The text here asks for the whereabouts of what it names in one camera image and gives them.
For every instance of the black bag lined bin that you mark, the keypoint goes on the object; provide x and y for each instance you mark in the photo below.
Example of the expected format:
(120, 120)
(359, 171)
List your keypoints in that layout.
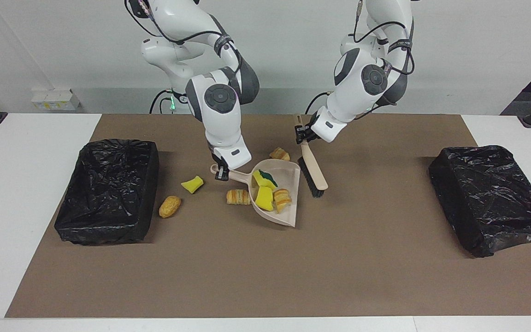
(491, 198)
(109, 193)

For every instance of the white wall socket box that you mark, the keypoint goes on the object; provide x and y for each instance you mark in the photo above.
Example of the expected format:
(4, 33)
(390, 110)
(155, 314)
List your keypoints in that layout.
(56, 99)

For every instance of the yellow green-backed sponge piece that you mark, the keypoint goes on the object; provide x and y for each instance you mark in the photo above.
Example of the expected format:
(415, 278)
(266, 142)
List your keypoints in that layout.
(265, 178)

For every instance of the croissant piece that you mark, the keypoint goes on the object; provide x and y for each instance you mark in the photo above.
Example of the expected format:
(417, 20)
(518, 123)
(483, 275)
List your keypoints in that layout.
(238, 197)
(282, 199)
(279, 153)

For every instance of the small yellow sponge wedge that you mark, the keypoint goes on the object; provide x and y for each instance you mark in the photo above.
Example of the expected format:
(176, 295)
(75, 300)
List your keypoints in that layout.
(192, 184)

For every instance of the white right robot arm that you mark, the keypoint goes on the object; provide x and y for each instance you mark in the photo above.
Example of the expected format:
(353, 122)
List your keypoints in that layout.
(219, 99)

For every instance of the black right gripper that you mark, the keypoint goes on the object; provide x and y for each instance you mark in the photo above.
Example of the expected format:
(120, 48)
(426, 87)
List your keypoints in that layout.
(218, 161)

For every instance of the beige plastic dustpan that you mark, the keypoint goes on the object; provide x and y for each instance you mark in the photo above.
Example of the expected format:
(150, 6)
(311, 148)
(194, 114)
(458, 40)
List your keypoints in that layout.
(291, 175)

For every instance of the golden oval bread roll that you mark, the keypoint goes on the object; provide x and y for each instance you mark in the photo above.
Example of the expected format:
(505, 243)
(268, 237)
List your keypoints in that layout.
(170, 206)

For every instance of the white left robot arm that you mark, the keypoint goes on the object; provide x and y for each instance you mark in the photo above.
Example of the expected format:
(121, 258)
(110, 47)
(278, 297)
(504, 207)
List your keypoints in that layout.
(367, 78)

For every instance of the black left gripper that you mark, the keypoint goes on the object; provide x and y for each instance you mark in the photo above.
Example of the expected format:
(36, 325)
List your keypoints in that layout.
(310, 131)

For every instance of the brown table mat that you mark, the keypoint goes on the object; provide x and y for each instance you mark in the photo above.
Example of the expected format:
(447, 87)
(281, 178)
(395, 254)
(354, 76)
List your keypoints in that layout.
(247, 286)

